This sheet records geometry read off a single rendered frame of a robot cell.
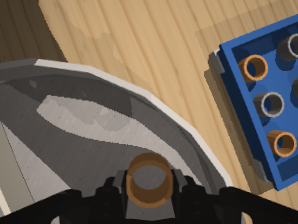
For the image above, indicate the grey metal sleeve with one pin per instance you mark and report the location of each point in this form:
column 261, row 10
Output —
column 277, row 104
column 284, row 49
column 295, row 86

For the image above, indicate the bronze bushing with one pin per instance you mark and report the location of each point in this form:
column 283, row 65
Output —
column 154, row 197
column 260, row 65
column 288, row 146

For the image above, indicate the blue square tray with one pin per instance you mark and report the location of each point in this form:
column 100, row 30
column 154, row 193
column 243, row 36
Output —
column 280, row 77

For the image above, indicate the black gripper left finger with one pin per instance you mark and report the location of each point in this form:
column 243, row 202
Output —
column 72, row 208

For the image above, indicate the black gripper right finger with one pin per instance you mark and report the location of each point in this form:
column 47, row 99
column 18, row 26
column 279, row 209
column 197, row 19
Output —
column 190, row 203

